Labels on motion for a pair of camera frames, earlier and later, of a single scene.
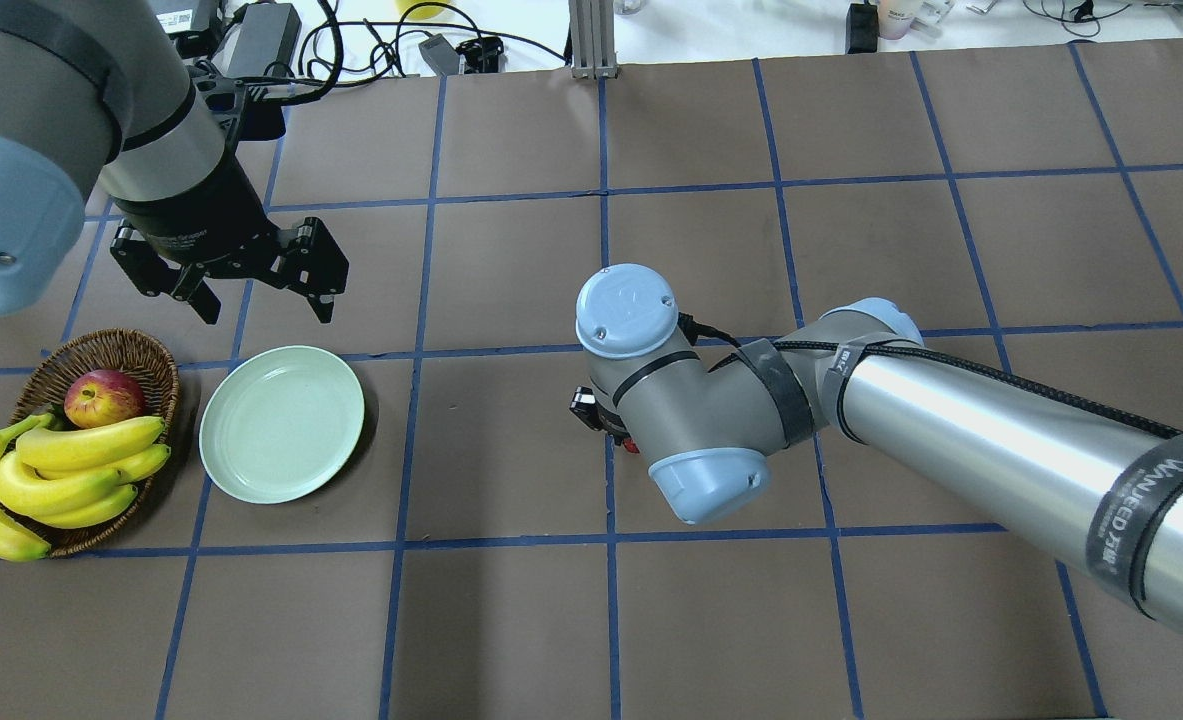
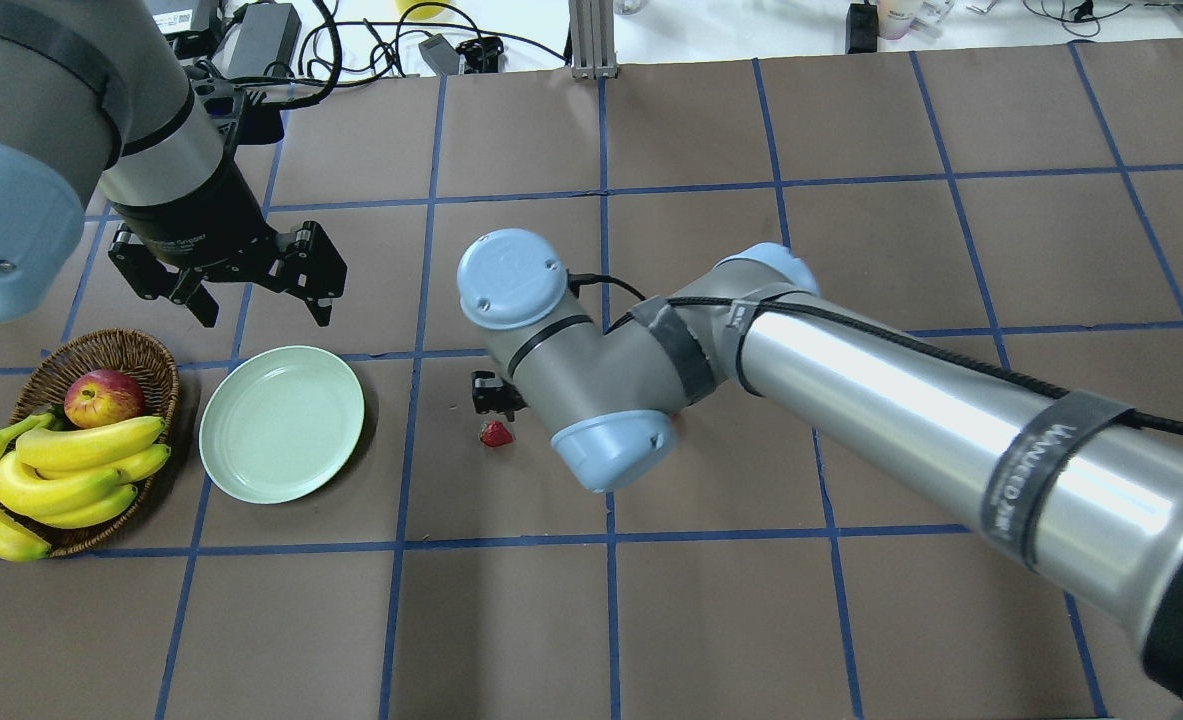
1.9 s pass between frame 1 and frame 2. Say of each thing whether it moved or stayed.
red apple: stayed
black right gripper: moved
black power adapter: stayed
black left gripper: stayed
